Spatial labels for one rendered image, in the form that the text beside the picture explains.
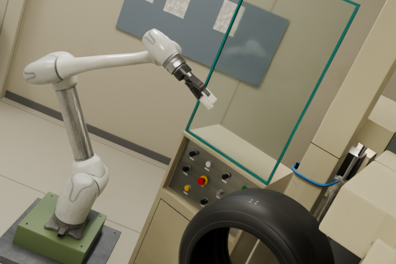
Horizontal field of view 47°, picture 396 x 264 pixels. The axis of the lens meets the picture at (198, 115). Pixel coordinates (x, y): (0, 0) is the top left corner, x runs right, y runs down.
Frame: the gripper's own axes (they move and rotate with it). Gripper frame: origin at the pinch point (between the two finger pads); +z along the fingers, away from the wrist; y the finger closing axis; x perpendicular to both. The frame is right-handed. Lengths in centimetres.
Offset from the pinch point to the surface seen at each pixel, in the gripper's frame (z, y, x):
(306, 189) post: 53, -1, 5
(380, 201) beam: 55, 71, 0
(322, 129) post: 38.3, 10.2, 24.3
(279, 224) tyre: 50, 28, -17
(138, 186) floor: -13, -248, -51
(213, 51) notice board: -63, -235, 88
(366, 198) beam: 52, 72, -3
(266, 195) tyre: 41.3, 13.9, -11.4
